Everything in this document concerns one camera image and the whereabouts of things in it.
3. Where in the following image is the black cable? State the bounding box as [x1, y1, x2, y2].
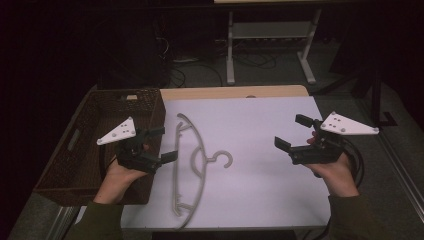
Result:
[341, 137, 365, 189]
[169, 61, 224, 88]

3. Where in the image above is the brown wicker basket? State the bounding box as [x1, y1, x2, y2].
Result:
[33, 87, 167, 207]

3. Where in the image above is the person's left hand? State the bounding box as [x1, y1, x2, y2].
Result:
[92, 143, 151, 205]

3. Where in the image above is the black stand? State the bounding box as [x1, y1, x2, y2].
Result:
[313, 66, 399, 128]

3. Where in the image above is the person's right hand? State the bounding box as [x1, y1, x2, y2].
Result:
[304, 130, 360, 199]

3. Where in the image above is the white metal table frame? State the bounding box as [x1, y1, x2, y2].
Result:
[225, 9, 323, 86]

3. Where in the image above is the grey plastic clothes hanger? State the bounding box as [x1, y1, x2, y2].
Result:
[171, 112, 234, 231]

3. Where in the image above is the white mat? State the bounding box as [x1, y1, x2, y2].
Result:
[75, 95, 332, 230]

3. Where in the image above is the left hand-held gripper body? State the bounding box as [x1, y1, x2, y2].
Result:
[96, 116, 163, 175]

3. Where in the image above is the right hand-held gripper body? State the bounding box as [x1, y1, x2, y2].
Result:
[289, 111, 380, 166]

